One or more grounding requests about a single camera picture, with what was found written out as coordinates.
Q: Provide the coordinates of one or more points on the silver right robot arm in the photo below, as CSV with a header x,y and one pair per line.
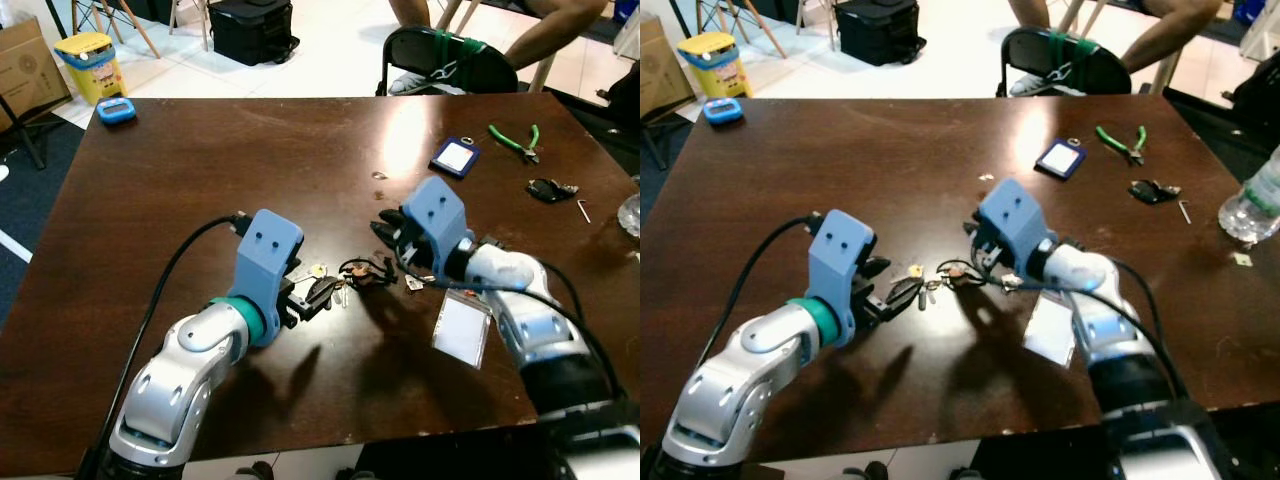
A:
x,y
1110,330
530,330

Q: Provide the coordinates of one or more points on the dark blue card holder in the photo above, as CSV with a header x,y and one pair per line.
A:
x,y
1060,158
455,158

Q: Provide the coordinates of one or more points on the clear ID badge holder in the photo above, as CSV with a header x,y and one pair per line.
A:
x,y
1050,335
462,335

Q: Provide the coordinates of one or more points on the black car key fob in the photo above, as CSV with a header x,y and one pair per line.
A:
x,y
1152,191
548,190

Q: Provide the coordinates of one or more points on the small metal hex key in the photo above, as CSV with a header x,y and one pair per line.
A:
x,y
1184,212
584,211

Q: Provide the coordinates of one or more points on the blue digital timer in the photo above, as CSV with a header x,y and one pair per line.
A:
x,y
722,110
116,110

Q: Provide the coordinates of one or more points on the clear plastic water bottle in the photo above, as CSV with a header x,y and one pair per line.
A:
x,y
1255,200
631,215

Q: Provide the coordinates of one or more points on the black storage bag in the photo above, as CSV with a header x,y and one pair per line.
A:
x,y
878,30
250,30

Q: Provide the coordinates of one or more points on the black stand leg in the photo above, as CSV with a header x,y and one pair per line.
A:
x,y
22,130
655,148

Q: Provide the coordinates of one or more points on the yellow plastic bin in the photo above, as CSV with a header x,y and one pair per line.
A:
x,y
715,70
95,75

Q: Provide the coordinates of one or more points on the black backpack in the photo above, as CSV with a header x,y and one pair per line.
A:
x,y
1260,110
628,105

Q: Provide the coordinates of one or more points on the seated person bare legs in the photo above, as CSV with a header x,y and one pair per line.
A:
x,y
560,25
1170,30

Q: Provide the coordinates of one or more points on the wooden legged chair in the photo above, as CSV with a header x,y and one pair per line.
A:
x,y
138,27
765,28

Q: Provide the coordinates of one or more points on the brown cardboard box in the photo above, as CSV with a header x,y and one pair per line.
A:
x,y
30,70
662,75

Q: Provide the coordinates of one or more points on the blue plastic container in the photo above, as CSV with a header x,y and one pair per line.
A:
x,y
1250,10
628,8

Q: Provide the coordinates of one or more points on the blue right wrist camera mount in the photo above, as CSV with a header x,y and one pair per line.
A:
x,y
440,220
1015,215

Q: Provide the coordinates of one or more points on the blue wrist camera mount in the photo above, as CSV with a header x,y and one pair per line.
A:
x,y
840,260
1015,215
440,220
265,260

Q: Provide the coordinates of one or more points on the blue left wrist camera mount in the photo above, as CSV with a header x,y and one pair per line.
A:
x,y
840,260
265,260

